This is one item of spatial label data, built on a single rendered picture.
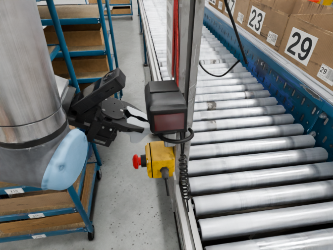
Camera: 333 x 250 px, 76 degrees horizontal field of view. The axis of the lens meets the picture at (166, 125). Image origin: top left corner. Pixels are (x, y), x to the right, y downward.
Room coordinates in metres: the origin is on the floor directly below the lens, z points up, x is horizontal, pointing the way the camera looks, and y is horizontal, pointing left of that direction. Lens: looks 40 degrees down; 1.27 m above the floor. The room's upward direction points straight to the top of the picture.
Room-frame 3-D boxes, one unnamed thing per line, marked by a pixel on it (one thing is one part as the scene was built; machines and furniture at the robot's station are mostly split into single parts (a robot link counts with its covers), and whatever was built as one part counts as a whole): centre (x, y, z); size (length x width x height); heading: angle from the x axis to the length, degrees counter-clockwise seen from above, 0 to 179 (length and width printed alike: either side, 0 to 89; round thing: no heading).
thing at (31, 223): (0.66, 0.67, 0.19); 0.40 x 0.30 x 0.10; 99
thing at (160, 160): (0.34, 0.02, 0.84); 0.15 x 0.09 x 0.07; 8
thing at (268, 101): (0.79, -0.26, 0.72); 0.52 x 0.05 x 0.05; 98
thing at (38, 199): (0.66, 0.66, 0.39); 0.40 x 0.30 x 0.10; 98
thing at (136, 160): (0.37, 0.07, 0.84); 0.04 x 0.04 x 0.04; 8
